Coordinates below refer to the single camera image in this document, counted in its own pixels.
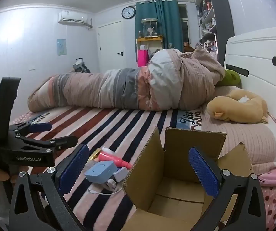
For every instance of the bright pink bag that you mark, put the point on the bright pink bag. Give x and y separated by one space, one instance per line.
142 57

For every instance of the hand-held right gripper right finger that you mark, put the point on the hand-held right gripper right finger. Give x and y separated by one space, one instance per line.
203 175

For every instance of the white air conditioner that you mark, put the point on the white air conditioner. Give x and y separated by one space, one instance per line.
73 18

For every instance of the green plush toy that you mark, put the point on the green plush toy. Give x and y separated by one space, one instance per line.
229 78

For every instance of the teal curtain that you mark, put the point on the teal curtain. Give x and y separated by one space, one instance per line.
167 24

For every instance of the light blue square device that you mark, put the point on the light blue square device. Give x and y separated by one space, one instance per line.
99 170

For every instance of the dark stroller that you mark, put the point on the dark stroller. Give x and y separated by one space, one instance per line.
80 66

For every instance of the pink plastic bottle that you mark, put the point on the pink plastic bottle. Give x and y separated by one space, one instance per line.
111 158

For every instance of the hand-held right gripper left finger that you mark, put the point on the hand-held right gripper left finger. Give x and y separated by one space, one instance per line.
74 168

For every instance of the pink pouch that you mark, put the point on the pink pouch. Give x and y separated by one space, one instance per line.
270 176

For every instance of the brown plush toy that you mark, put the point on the brown plush toy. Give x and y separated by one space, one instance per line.
188 47

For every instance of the rolled pink grey quilt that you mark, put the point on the rolled pink grey quilt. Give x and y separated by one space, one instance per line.
128 89

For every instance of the tan plush toy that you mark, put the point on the tan plush toy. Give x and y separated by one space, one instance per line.
236 110

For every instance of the white headboard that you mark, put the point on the white headboard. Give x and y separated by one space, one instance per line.
260 53

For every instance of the wall poster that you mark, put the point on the wall poster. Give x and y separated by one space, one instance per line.
61 47

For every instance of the brown cardboard box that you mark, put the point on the brown cardboard box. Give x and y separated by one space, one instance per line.
176 154

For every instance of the glass display case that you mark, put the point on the glass display case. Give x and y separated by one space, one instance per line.
149 27

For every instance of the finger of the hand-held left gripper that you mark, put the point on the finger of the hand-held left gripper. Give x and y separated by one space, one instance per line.
41 127
65 141

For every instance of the wall clock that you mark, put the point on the wall clock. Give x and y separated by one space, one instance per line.
128 12

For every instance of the dark bookshelf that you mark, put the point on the dark bookshelf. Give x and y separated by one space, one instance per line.
221 9

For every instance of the pink ribbed pillow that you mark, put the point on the pink ribbed pillow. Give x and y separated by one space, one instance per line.
244 139

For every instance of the white door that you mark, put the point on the white door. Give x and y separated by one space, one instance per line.
110 45

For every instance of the window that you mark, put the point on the window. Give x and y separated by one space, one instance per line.
183 24

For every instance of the yellow table with glass case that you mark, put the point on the yellow table with glass case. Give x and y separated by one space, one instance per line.
150 38

